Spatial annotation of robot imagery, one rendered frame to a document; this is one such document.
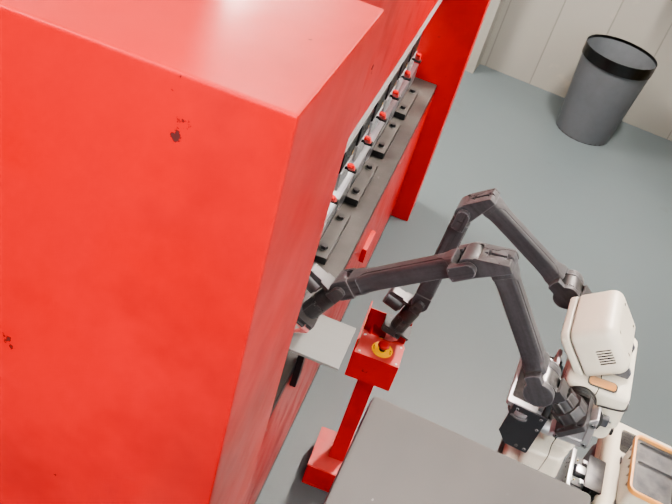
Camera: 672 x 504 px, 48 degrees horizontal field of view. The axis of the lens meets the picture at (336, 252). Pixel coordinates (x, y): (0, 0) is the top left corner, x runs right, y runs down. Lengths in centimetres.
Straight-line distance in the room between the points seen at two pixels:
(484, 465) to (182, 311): 35
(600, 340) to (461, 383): 172
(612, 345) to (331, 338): 77
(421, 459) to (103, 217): 39
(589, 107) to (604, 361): 408
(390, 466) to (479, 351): 312
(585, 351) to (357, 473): 137
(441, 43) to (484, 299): 136
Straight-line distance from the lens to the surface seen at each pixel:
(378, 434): 81
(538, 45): 667
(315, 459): 305
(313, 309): 210
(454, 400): 361
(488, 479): 82
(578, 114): 608
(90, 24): 63
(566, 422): 205
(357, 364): 256
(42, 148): 68
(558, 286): 231
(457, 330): 394
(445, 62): 404
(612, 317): 209
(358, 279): 198
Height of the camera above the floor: 257
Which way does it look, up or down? 39 degrees down
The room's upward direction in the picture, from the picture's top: 17 degrees clockwise
